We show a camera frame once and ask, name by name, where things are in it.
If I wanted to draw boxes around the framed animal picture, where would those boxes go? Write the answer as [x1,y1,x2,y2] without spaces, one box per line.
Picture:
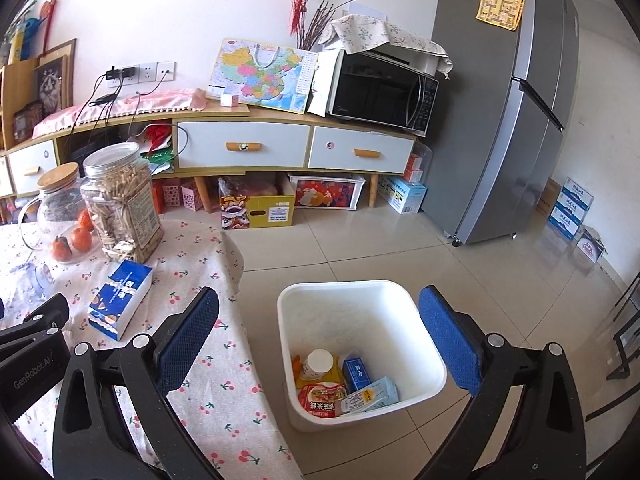
[34,39,77,121]

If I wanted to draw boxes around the orange and white small boxes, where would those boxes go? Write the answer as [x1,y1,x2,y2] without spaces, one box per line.
[404,152,424,183]

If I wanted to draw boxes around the brown cardboard box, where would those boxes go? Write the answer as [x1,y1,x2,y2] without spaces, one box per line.
[536,178,564,219]

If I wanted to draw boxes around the white drawer with sticker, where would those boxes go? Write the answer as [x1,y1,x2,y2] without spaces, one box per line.
[308,126,415,171]

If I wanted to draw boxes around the small white printed bottle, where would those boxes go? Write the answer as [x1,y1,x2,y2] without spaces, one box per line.
[301,349,335,380]

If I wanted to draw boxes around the wide white drawer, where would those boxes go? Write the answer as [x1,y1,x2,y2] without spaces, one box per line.
[176,121,312,170]

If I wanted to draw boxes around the clear plastic snack jar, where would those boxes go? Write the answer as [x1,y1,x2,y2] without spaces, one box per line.
[80,142,165,264]

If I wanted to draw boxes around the white plastic bin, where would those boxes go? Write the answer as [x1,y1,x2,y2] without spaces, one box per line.
[277,280,447,433]

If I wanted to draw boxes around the red snack packet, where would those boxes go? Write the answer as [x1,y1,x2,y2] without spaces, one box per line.
[298,382,348,419]

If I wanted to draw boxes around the colourful map board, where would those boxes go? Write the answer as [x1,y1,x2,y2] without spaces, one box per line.
[206,38,319,114]

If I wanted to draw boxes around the red and green bags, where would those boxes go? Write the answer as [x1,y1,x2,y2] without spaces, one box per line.
[137,125,176,174]

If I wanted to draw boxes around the wooden low cabinet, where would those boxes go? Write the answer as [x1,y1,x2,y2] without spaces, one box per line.
[0,105,417,211]

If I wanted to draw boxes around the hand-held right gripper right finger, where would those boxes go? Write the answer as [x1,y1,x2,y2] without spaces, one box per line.
[415,285,587,480]

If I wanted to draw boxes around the blue and white carton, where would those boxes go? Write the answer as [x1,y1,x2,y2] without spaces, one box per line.
[378,176,428,214]

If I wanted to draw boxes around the red chili string decoration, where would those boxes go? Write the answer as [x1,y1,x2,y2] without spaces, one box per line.
[42,0,74,56]

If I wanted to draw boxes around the clear plastic bottle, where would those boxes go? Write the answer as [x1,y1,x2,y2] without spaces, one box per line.
[10,262,54,294]

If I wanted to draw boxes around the black charging cable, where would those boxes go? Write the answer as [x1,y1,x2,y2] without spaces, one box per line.
[67,80,126,136]

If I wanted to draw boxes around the light blue carton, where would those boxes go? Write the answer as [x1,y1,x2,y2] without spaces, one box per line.
[340,376,401,416]

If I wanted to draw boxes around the pink lace cloth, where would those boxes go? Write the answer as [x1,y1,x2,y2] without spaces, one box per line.
[32,88,208,139]

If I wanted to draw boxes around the small dark picture frame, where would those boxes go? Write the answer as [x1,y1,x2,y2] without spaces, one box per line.
[12,101,44,143]

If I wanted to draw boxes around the wooden shelf unit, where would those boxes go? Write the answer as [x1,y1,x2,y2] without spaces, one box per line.
[0,57,41,153]

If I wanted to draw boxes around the white paper bag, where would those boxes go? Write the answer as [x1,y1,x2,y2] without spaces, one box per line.
[307,49,346,116]

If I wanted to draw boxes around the black metal rack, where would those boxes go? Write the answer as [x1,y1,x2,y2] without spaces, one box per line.
[585,270,640,422]

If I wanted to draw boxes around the yellow lion print box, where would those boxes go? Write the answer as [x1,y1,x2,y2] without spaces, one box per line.
[220,177,296,229]

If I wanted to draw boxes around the pink cutout box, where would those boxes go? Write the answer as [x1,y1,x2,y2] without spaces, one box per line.
[161,180,183,209]
[181,182,205,212]

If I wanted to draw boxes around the black microwave oven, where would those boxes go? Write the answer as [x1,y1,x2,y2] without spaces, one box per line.
[327,49,440,137]

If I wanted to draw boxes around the cherry print tablecloth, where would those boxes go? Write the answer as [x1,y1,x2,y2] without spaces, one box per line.
[0,217,303,480]

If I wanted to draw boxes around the small white drawer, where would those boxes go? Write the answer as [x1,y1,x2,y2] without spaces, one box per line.
[0,155,15,198]
[7,139,59,196]

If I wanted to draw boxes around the grey refrigerator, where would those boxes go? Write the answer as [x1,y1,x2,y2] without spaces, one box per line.
[419,0,581,246]

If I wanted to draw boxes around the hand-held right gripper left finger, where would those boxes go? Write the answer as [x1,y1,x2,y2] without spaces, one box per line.
[52,286,221,480]

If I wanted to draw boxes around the glass jar with bamboo lid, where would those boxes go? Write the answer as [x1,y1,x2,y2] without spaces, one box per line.
[20,162,94,251]

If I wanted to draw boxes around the blue white water carton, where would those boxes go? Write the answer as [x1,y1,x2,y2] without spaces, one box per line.
[547,212,583,241]
[554,197,590,228]
[562,177,595,212]

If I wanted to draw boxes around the yellow paper note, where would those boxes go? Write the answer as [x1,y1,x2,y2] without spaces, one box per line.
[475,0,526,30]

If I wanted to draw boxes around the small printed box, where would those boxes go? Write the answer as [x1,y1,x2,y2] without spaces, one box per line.
[576,227,606,264]

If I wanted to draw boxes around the white rabbit print box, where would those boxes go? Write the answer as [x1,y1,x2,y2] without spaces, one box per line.
[288,174,366,212]

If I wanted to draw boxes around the floral cloth cover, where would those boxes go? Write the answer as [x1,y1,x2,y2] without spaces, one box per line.
[320,13,453,81]

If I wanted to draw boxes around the blue and white snack box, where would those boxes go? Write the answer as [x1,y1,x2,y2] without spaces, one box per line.
[87,260,154,341]

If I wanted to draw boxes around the small dark blue box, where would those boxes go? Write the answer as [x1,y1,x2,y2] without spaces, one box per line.
[342,355,374,394]

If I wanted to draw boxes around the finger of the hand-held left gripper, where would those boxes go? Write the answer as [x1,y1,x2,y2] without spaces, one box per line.
[22,294,70,334]

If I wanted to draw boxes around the dry twig bundle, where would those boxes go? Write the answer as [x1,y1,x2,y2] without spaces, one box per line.
[297,0,356,52]

